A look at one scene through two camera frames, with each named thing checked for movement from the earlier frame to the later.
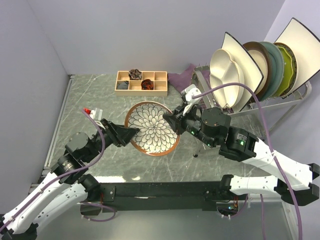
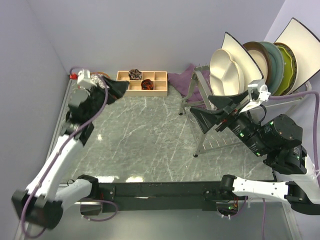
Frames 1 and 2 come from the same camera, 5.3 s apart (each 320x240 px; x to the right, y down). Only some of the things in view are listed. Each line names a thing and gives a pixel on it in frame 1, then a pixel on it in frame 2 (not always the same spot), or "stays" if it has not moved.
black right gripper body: (189, 121) -> (239, 123)
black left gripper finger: (110, 125) -> (118, 88)
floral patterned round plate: (157, 137) -> (95, 76)
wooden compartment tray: (136, 83) stays
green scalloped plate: (290, 69) stays
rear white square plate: (306, 45) stays
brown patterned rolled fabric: (135, 74) stays
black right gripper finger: (172, 120) -> (206, 119)
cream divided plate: (224, 70) stays
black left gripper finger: (123, 135) -> (111, 98)
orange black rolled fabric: (147, 84) stays
